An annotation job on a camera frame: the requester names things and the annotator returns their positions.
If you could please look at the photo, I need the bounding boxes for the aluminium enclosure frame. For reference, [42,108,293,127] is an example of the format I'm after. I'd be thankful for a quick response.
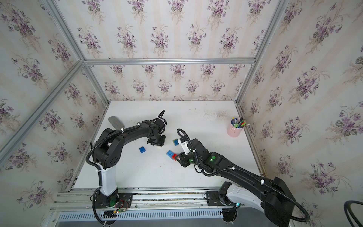
[0,0,363,211]

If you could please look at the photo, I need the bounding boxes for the pink pen cup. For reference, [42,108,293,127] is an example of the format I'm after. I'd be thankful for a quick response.
[226,120,244,138]

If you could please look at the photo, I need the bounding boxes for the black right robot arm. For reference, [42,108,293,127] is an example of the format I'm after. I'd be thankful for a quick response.
[176,129,311,227]

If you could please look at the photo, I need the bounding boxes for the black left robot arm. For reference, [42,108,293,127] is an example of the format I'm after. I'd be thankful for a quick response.
[86,110,167,199]

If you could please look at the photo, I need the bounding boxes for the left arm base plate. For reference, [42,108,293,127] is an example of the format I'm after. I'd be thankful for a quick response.
[91,192,134,209]

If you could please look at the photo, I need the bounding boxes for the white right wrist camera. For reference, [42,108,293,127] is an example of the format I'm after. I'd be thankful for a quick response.
[178,138,190,155]

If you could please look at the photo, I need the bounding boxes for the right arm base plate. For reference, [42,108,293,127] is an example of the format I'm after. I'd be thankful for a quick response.
[204,191,241,207]

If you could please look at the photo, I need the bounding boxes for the light blue long lego brick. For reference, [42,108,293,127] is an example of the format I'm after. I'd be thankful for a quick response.
[166,150,175,159]

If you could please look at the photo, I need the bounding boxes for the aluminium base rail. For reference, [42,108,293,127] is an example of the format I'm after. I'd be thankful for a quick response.
[42,185,296,227]

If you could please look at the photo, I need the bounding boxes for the pens in cup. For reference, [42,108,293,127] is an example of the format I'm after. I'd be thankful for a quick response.
[231,118,250,129]

